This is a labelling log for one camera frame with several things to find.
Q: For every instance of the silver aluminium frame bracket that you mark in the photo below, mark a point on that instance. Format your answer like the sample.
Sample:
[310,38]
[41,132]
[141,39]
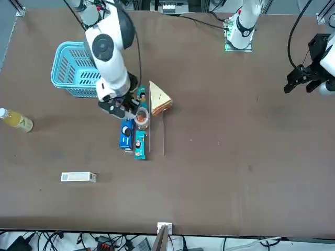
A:
[321,17]
[21,11]

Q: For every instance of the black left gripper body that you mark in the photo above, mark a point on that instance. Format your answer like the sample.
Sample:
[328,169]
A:
[318,47]

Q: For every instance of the black power adapter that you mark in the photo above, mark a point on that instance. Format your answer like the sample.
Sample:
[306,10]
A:
[18,244]

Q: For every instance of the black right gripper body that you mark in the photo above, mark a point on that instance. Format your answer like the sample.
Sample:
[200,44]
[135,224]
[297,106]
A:
[131,94]

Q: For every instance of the clear acrylic display shelf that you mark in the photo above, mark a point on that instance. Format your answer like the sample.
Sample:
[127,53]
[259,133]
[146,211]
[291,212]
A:
[156,136]

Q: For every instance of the light blue plastic basket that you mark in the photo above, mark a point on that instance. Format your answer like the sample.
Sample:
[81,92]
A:
[65,78]

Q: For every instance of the grey camera post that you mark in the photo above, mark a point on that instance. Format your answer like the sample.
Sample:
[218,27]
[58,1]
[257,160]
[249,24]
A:
[161,240]

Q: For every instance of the blue cookie box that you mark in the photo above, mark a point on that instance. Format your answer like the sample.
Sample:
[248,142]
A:
[126,139]

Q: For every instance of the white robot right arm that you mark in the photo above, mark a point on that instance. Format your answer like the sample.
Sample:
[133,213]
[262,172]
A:
[110,65]

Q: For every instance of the teal cartoon snack box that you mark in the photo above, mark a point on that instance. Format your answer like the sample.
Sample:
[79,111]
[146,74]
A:
[140,147]
[144,91]

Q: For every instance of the triangular packed sandwich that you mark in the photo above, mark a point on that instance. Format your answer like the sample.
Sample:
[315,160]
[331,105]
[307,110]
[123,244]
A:
[158,98]

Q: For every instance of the black and orange device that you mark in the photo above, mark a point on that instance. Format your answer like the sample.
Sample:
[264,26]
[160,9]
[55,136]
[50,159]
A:
[105,244]

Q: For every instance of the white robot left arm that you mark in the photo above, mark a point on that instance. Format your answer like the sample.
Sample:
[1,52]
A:
[243,23]

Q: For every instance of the white rectangular carton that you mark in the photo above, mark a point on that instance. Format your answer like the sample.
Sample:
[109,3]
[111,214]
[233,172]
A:
[78,177]

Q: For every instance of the white mount plate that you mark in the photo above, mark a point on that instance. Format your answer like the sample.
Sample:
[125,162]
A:
[170,227]

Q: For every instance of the grey box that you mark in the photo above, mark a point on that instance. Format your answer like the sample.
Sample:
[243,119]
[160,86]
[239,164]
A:
[168,8]

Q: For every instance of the yellow juice bottle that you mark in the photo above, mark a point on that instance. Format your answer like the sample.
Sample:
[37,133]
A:
[18,120]

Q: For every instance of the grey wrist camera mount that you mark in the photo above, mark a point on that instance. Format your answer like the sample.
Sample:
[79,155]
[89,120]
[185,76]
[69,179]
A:
[112,109]

